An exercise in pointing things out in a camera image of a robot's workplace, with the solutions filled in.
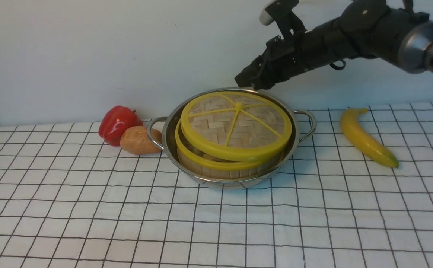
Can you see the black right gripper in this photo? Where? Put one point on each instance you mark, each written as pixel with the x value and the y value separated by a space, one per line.
pixel 321 46

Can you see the bamboo steamer lid yellow rim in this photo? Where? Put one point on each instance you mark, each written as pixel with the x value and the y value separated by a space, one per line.
pixel 236 125

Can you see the bamboo steamer basket yellow rim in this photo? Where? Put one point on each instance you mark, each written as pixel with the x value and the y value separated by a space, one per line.
pixel 212 167

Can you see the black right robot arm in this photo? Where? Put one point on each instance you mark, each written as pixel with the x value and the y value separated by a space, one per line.
pixel 367 29

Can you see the stainless steel pot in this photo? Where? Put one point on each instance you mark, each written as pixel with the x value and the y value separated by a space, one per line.
pixel 161 131

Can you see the yellow banana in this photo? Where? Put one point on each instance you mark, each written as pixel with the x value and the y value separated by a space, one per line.
pixel 361 140

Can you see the brown potato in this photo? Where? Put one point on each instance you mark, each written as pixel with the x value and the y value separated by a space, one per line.
pixel 135 141

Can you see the red bell pepper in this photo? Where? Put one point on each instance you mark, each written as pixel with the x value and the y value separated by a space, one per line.
pixel 116 122

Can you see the white checkered tablecloth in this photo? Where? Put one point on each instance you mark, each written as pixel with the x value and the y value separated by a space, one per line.
pixel 67 200

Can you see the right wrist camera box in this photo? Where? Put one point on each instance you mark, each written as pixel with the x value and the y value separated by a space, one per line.
pixel 280 11

